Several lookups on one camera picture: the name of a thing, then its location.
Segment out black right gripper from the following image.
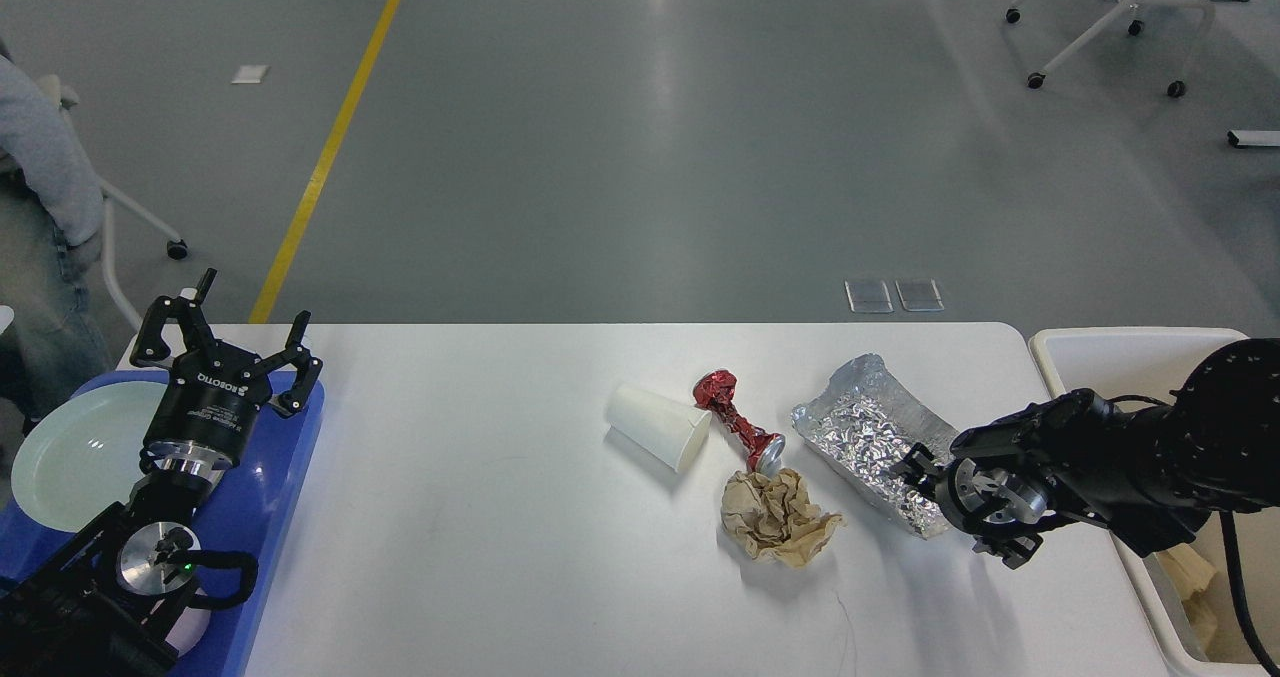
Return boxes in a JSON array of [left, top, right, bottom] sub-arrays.
[[888, 443, 1044, 569]]

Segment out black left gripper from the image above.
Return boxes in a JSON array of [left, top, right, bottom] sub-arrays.
[[131, 267, 325, 474]]

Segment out aluminium foil sheet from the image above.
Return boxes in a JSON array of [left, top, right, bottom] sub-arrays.
[[791, 353, 957, 540]]

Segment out mint green plate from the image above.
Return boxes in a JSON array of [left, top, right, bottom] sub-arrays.
[[12, 381, 165, 532]]

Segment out pink mug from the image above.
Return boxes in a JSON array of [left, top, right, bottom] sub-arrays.
[[165, 607, 211, 658]]

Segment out brown paper bag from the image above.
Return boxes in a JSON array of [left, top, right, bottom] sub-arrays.
[[1155, 544, 1219, 603]]

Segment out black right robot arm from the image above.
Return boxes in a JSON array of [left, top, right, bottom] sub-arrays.
[[891, 338, 1279, 674]]

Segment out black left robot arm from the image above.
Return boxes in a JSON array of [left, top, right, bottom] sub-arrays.
[[3, 270, 323, 676]]

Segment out white chair left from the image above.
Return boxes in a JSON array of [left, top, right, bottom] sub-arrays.
[[35, 74, 189, 331]]

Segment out seated person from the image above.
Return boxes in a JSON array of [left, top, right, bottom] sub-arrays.
[[1, 51, 111, 435]]

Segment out crumpled brown paper ball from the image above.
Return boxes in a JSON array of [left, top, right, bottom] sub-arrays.
[[719, 468, 846, 569]]

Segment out beige plastic bin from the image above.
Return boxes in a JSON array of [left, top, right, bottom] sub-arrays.
[[1029, 326, 1279, 676]]

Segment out crushed red can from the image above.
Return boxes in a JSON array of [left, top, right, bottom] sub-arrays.
[[692, 370, 786, 479]]

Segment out white paper cup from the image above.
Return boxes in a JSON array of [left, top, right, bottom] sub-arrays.
[[605, 384, 712, 474]]

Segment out white floor bar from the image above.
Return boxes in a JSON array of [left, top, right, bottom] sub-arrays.
[[1228, 129, 1280, 148]]

